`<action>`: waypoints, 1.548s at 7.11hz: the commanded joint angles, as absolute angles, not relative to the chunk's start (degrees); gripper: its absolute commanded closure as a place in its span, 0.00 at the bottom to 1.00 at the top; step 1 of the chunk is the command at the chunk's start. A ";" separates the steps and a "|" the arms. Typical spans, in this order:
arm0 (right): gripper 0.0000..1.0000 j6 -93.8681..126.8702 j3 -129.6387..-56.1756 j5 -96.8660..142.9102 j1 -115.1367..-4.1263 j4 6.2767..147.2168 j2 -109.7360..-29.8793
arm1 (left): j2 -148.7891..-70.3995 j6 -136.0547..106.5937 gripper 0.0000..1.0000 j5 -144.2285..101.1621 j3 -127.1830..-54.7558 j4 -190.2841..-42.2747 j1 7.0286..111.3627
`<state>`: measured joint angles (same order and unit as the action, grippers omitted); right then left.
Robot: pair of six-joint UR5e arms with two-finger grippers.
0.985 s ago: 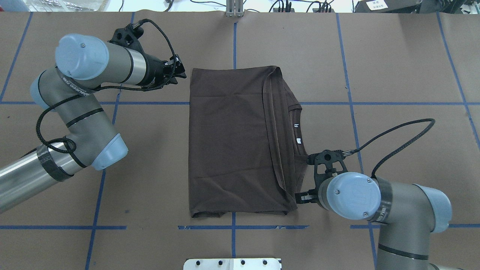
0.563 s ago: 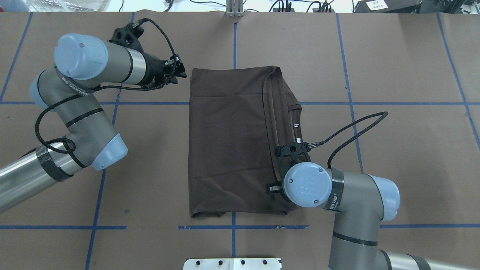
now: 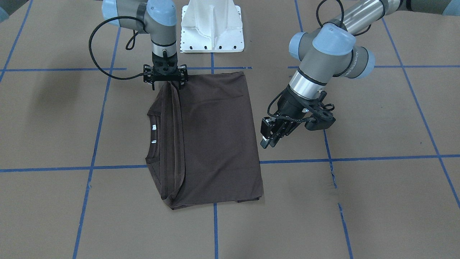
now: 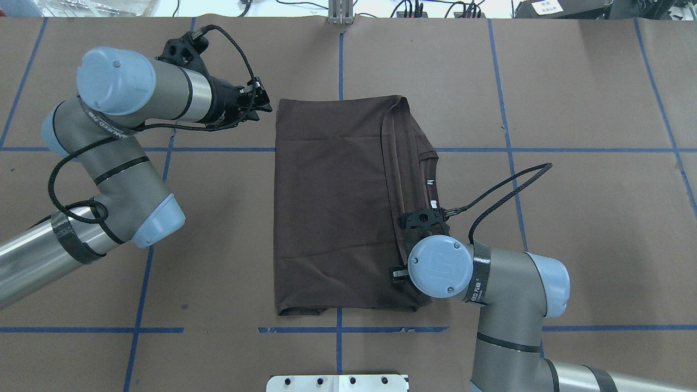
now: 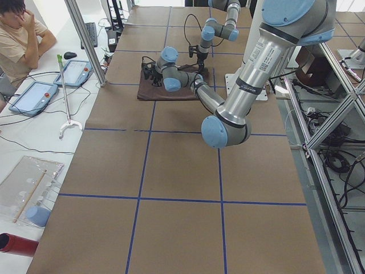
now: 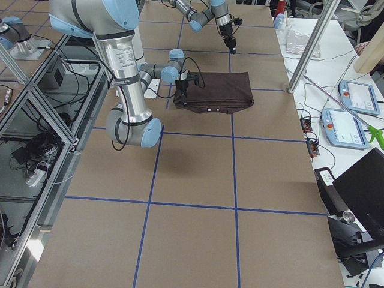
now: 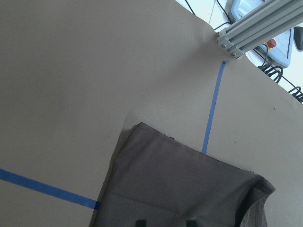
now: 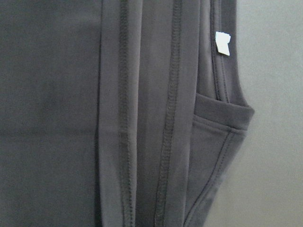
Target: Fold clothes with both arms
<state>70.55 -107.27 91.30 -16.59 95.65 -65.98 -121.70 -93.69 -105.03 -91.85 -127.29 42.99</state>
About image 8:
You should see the dark brown t-shirt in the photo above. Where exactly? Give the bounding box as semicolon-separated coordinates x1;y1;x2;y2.
0;0;254;227

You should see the brown paper table cover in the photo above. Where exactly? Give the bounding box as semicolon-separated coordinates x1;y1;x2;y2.
184;0;303;227

